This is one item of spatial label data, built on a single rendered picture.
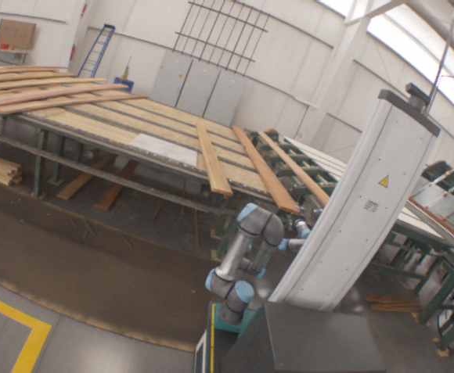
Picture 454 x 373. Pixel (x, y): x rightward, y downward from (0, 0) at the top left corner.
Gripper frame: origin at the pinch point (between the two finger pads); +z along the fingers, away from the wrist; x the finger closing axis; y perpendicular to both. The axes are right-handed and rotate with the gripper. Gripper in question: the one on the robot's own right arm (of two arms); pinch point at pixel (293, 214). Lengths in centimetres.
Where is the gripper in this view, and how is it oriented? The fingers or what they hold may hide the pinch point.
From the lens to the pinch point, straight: 208.6
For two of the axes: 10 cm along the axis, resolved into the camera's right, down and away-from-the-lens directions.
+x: -3.6, 8.7, 3.3
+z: -0.9, -3.9, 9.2
